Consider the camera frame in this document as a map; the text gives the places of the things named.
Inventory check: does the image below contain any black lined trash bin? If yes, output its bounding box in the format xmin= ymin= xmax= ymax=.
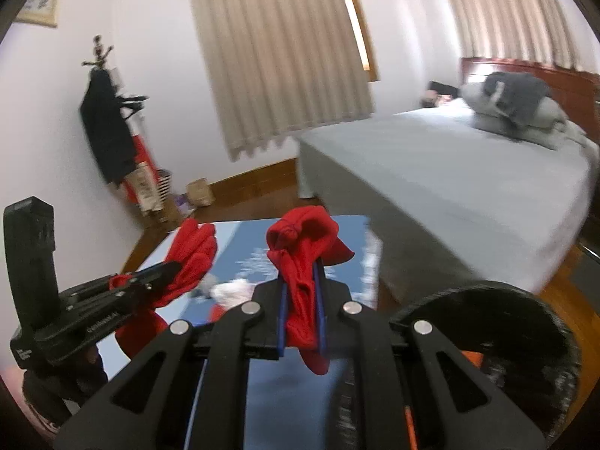
xmin=337 ymin=281 xmax=582 ymax=450

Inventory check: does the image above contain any wooden window frame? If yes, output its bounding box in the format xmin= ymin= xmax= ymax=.
xmin=334 ymin=0 xmax=380 ymax=83

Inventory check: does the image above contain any beige printed tote bag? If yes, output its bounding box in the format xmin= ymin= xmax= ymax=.
xmin=126 ymin=162 xmax=159 ymax=215

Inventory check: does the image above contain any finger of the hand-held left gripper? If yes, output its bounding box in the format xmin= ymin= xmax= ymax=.
xmin=63 ymin=260 xmax=182 ymax=297
xmin=70 ymin=277 xmax=162 ymax=316

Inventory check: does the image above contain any dark grey garment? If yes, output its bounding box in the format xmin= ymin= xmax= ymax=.
xmin=483 ymin=72 xmax=552 ymax=128

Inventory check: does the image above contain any narrow beige curtain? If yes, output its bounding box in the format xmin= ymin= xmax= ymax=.
xmin=438 ymin=0 xmax=581 ymax=72

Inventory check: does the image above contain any grey pillows and dark towel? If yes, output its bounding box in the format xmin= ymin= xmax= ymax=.
xmin=462 ymin=82 xmax=590 ymax=152

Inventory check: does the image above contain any brown paper bag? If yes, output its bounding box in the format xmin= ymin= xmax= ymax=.
xmin=186 ymin=178 xmax=215 ymax=207

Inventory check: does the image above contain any black hanger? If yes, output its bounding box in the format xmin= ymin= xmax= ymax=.
xmin=116 ymin=95 xmax=149 ymax=118

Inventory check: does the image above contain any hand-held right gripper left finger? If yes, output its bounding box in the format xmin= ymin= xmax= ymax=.
xmin=54 ymin=277 xmax=289 ymax=450

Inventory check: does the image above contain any black bag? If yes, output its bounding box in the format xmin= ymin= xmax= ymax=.
xmin=426 ymin=81 xmax=461 ymax=102

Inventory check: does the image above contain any person's left hand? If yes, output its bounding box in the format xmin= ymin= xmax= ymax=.
xmin=21 ymin=347 xmax=111 ymax=432

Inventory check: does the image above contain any red wooden headboard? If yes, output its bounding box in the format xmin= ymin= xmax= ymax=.
xmin=459 ymin=56 xmax=600 ymax=144

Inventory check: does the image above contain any red cloth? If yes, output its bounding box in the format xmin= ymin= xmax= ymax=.
xmin=109 ymin=218 xmax=219 ymax=359
xmin=265 ymin=205 xmax=356 ymax=377

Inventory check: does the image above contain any wide beige curtain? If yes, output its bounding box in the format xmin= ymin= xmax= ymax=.
xmin=187 ymin=0 xmax=376 ymax=162

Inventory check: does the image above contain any blue leaf-print tablecloth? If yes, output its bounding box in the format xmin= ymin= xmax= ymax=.
xmin=98 ymin=216 xmax=383 ymax=450

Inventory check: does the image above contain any red bag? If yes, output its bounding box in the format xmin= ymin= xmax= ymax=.
xmin=123 ymin=133 xmax=158 ymax=203

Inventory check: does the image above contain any bed with grey sheet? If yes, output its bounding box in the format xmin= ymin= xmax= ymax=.
xmin=297 ymin=98 xmax=594 ymax=305

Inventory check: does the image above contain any wooden coat rack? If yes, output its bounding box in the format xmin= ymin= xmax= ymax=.
xmin=82 ymin=35 xmax=158 ymax=219

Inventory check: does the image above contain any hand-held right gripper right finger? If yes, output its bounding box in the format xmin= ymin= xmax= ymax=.
xmin=312 ymin=267 xmax=547 ymax=450

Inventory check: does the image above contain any striped bag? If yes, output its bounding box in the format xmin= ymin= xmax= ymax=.
xmin=157 ymin=169 xmax=172 ymax=208

